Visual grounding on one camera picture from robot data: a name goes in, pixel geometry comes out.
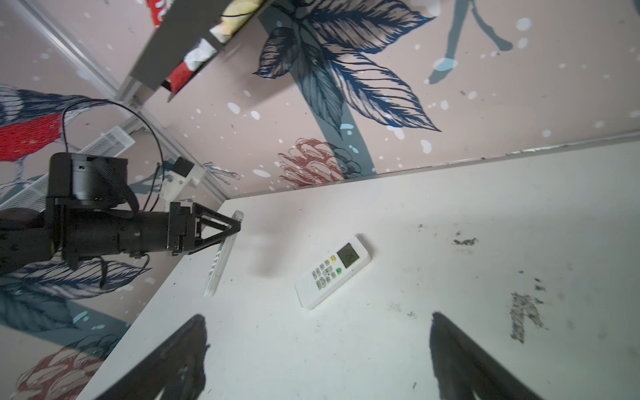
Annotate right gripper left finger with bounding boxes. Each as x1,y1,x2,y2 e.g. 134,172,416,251
98,314,208,399

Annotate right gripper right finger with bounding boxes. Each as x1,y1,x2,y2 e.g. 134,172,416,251
429,313,540,399

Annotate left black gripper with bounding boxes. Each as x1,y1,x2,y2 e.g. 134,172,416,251
44,153,241,269

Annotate white remote grey buttons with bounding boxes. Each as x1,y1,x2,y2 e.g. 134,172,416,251
203,233,238,298

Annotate white remote green buttons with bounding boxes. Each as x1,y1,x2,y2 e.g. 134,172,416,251
294,235,372,310

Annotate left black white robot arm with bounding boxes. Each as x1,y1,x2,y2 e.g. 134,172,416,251
1,153,241,275

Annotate red cassava chips bag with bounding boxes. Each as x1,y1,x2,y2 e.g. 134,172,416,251
145,0,264,97

